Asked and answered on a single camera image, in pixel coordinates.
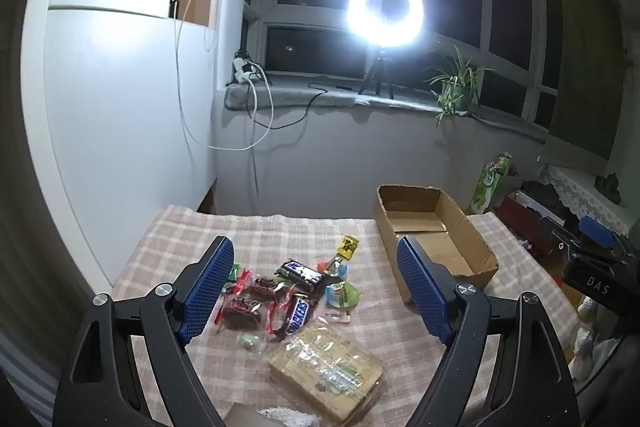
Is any black tripod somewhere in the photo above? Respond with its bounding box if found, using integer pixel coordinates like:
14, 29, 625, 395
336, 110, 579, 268
357, 49, 396, 100

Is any clear cracker packet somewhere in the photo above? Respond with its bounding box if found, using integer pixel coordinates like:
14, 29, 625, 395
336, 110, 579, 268
260, 314, 386, 425

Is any brown chocolate bar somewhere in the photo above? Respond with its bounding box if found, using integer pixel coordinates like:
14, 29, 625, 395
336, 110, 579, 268
274, 292, 316, 340
276, 258, 325, 294

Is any red candy wrapper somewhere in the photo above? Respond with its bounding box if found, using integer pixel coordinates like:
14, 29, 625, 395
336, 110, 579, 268
265, 299, 286, 335

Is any white lace cloth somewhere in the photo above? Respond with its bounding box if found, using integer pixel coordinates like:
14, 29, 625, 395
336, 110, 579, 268
542, 164, 633, 235

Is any ring light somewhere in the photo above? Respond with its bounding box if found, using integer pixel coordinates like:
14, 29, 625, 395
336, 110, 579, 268
345, 0, 428, 48

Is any green printed bag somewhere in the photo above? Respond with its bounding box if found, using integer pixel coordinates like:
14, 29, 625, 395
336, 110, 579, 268
472, 152, 513, 215

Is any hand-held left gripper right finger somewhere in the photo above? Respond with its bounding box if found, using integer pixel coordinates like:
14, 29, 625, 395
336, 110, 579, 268
396, 234, 581, 427

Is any white power strip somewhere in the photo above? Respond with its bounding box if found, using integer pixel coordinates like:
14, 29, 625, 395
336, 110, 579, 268
232, 57, 263, 85

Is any plaid tablecloth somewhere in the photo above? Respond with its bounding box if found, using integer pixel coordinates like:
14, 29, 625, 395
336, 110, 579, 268
110, 204, 581, 427

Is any blue jelly cup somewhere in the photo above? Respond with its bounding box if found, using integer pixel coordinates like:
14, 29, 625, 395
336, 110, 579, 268
327, 259, 351, 283

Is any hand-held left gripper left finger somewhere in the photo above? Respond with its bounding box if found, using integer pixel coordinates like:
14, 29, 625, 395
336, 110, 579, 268
52, 235, 236, 427

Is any cardboard box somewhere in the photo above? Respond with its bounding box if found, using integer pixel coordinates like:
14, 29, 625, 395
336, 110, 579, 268
374, 184, 500, 305

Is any white cable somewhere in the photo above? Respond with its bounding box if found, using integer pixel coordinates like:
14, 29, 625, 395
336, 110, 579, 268
175, 0, 275, 152

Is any potted spider plant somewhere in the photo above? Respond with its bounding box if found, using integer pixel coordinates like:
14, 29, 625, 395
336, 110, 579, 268
424, 44, 493, 128

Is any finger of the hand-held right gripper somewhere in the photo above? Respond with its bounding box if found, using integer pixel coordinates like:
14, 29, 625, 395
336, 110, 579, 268
552, 216, 631, 265

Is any black cable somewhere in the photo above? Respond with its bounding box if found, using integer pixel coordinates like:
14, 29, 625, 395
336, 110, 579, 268
252, 82, 361, 208

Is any red date packet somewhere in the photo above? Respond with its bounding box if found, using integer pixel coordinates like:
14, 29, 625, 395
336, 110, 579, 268
222, 294, 263, 330
250, 274, 286, 300

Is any dark figurine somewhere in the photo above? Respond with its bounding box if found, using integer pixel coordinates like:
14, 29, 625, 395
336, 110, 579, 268
594, 172, 622, 202

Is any yellow candy wrapper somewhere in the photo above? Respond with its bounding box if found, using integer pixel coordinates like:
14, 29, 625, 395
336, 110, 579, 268
335, 234, 360, 260

